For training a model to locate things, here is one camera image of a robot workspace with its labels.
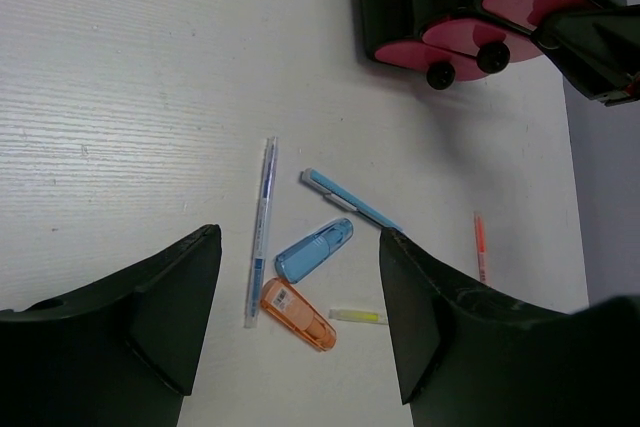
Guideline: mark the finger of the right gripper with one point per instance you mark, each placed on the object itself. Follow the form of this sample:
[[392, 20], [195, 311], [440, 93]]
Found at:
[[597, 51]]

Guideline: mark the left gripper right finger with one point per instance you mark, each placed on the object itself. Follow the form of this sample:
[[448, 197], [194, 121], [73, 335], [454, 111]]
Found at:
[[469, 355]]

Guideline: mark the yellow highlighter pen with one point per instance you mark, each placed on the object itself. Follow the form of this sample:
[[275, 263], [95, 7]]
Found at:
[[358, 316]]

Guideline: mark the clear blue pen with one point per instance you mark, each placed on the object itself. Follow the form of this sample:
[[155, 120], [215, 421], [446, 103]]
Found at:
[[260, 241]]

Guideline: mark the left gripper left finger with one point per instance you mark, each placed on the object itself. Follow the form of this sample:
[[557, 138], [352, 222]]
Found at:
[[121, 351]]

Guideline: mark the light blue clip pen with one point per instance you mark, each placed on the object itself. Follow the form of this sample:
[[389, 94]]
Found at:
[[344, 199]]

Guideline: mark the orange highlighter pen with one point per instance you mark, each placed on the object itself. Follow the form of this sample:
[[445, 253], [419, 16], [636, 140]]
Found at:
[[481, 249]]

